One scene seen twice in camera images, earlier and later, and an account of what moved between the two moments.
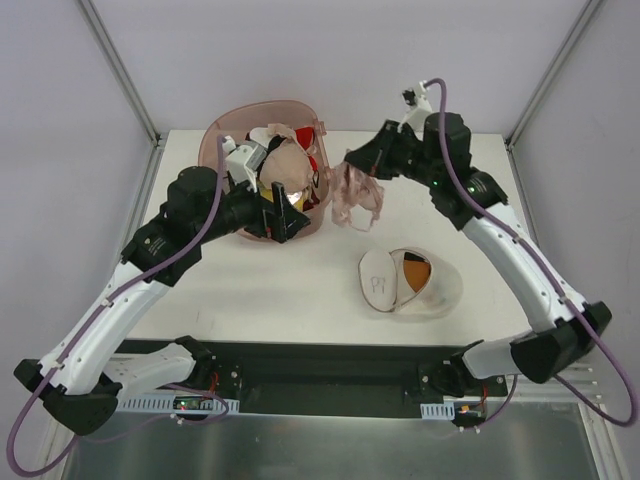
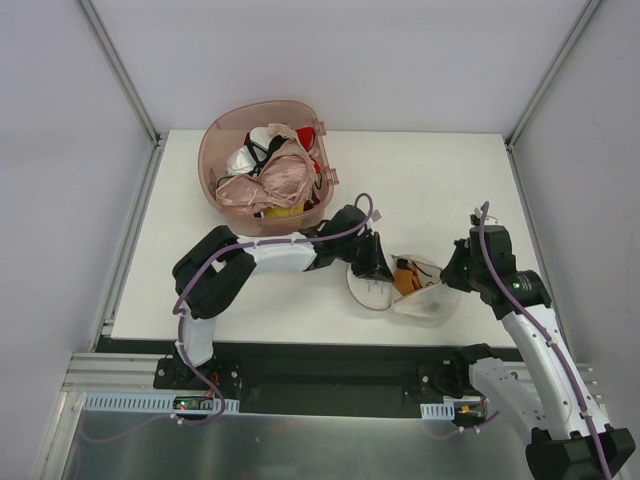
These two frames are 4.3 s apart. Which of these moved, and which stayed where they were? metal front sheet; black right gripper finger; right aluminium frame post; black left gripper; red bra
Moved: black left gripper; black right gripper finger
Stayed: right aluminium frame post; red bra; metal front sheet
